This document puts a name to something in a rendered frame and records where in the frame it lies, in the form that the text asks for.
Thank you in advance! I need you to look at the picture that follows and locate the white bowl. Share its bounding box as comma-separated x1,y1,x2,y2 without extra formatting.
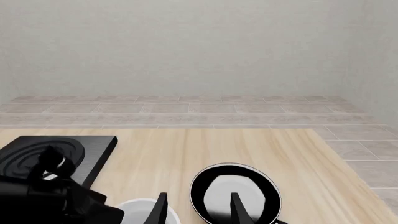
115,198,181,224

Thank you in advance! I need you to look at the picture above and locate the flat black stove plate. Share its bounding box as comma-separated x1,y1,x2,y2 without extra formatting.
0,135,119,188

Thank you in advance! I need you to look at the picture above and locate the black frying pan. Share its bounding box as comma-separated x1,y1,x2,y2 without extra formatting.
189,162,289,224

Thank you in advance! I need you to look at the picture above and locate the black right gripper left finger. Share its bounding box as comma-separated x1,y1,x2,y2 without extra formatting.
145,192,169,224

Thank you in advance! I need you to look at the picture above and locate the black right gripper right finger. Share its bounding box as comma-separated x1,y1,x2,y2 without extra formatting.
230,192,257,224

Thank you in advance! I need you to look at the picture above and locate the black moka pot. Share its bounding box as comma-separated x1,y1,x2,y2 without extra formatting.
0,145,126,224

